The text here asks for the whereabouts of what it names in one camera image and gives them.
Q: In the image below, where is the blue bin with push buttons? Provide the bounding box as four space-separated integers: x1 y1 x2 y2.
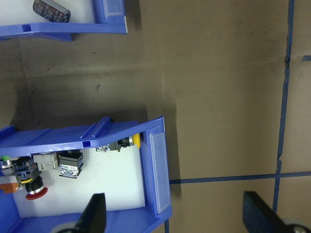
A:
0 116 173 233

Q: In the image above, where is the blue bin with capacitors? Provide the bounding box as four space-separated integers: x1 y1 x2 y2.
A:
0 0 129 42

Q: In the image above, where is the white foam bin liner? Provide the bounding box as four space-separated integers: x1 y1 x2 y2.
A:
11 145 148 218
0 0 98 26

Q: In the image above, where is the red mushroom push button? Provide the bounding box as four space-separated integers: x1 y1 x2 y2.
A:
12 157 48 201

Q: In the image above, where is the black cylindrical capacitor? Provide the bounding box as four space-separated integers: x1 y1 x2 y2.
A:
32 0 71 24

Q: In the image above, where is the red button switch, black body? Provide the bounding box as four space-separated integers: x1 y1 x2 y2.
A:
57 150 85 180

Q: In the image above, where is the white push button switch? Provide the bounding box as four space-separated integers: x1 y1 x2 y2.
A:
32 152 59 172

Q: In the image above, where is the yellow push button switch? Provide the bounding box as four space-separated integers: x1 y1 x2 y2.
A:
95 133 142 153

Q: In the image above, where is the orange push button switch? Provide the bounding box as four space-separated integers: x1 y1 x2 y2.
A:
0 182 20 194

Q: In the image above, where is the green push button switch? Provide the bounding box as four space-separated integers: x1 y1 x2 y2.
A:
0 155 13 177

